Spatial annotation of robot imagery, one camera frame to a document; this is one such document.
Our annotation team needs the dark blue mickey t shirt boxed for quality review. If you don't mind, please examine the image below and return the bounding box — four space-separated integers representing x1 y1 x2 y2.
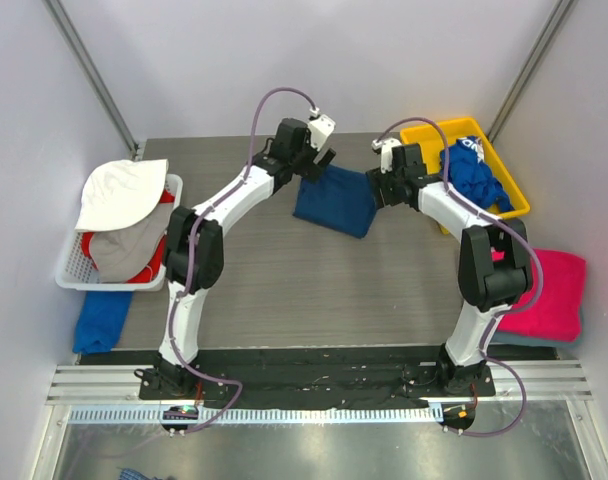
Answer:
293 165 377 239

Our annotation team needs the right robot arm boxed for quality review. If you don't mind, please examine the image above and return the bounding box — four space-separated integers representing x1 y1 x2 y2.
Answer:
367 138 534 395

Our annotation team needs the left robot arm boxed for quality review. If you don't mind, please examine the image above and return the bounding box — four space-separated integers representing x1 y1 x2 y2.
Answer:
135 114 335 400

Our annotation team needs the yellow plastic tray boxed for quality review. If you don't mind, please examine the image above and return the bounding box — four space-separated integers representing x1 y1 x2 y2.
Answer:
389 117 530 239

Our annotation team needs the royal blue t shirt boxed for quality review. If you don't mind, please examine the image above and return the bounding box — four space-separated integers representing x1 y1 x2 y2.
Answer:
439 136 513 213

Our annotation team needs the white t shirt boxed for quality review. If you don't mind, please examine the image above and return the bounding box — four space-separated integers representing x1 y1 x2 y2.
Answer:
75 159 168 232

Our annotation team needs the grey folded t shirt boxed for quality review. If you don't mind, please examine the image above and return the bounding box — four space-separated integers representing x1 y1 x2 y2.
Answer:
491 300 583 348

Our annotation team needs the red t shirt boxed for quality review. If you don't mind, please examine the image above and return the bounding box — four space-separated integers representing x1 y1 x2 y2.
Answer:
80 189 178 285

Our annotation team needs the pink folded t shirt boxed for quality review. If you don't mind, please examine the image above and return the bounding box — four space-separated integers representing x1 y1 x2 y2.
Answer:
499 249 587 325

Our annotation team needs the white plastic laundry basket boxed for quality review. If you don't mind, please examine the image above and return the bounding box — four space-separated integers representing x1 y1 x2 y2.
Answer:
54 173 184 292

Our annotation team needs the blue folded t shirt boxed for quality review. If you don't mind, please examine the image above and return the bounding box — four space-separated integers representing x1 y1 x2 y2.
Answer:
72 291 133 355

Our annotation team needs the checkered cloth bottom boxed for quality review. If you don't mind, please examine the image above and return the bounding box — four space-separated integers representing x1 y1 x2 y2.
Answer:
118 468 175 480

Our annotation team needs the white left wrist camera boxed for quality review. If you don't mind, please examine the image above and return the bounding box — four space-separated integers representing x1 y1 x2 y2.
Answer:
307 107 336 151

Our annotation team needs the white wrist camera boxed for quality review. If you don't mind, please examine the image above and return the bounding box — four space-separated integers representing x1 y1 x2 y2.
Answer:
307 107 336 151
371 138 402 174

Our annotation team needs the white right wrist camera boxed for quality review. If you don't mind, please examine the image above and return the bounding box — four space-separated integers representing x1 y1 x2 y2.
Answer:
371 138 402 174

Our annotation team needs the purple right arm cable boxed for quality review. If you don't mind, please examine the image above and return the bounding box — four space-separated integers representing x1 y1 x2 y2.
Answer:
373 117 545 439

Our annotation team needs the aluminium frame post left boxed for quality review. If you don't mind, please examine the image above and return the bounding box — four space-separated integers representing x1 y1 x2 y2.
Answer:
43 0 139 158

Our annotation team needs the aluminium frame post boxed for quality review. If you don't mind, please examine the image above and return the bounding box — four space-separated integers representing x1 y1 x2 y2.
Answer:
43 0 139 158
486 0 577 143

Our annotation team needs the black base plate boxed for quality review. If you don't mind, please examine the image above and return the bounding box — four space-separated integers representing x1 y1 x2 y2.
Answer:
154 346 496 410

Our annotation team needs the aluminium frame post right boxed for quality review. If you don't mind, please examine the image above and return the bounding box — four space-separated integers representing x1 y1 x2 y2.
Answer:
486 0 577 143

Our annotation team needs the slotted cable duct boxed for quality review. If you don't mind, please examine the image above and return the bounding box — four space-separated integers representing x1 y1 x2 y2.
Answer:
68 403 443 425

